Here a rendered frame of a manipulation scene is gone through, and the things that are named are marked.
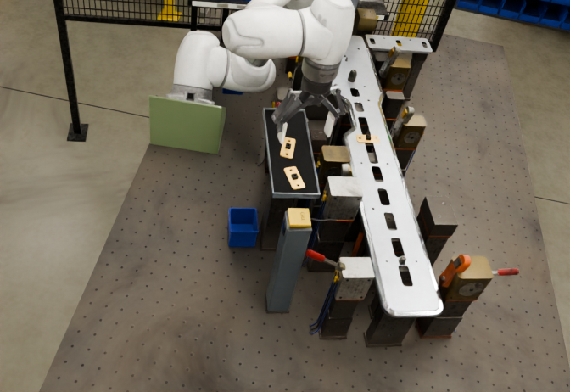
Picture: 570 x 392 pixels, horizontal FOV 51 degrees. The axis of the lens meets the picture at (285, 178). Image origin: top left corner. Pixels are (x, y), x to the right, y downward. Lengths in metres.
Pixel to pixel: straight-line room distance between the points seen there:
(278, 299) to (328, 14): 0.95
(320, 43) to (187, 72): 1.04
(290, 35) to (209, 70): 1.03
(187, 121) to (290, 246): 0.82
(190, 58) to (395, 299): 1.18
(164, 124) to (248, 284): 0.73
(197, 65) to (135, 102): 1.44
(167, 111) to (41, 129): 1.40
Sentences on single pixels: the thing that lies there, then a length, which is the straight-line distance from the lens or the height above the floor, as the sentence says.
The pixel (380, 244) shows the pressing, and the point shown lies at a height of 1.00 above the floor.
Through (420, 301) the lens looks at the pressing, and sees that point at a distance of 1.77.
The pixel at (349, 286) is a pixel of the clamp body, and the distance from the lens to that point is 1.71.
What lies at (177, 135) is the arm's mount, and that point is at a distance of 2.37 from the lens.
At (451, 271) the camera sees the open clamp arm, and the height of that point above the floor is 1.04.
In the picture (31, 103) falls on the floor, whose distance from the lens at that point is 3.76.
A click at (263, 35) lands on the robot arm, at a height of 1.69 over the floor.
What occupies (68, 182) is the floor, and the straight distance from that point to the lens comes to 3.27.
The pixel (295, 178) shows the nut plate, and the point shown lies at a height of 1.17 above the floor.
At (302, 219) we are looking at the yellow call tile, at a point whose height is 1.16.
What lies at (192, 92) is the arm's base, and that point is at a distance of 2.27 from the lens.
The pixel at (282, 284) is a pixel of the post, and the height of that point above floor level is 0.87.
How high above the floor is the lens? 2.40
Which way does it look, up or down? 46 degrees down
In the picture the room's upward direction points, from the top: 12 degrees clockwise
